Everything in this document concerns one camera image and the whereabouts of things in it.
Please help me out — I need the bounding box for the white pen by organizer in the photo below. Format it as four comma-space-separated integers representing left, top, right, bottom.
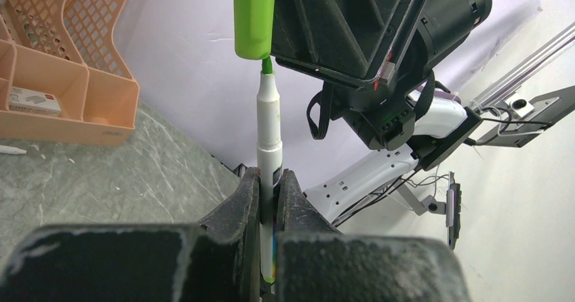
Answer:
0, 145, 27, 155

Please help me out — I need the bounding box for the aluminium frame rail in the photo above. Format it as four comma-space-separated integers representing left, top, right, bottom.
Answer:
468, 22, 574, 112

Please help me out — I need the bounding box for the orange desk file organizer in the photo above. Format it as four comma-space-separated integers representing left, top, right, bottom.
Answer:
1, 0, 140, 146

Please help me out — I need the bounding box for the small white eraser box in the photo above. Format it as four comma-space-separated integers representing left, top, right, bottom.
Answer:
9, 86, 62, 117

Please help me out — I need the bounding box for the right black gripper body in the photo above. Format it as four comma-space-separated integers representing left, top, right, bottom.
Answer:
271, 0, 430, 88

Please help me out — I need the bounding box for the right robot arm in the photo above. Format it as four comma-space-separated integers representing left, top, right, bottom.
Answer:
272, 0, 492, 223

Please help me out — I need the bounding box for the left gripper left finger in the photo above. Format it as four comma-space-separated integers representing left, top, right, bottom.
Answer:
175, 168, 260, 301

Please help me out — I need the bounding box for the white marker multicolour label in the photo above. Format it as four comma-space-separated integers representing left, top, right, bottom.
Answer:
256, 57, 283, 284

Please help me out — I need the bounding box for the light green pen cap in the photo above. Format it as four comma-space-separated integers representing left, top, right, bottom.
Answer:
233, 0, 275, 60

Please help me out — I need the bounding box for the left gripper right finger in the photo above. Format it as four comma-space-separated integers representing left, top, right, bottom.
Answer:
275, 170, 341, 301

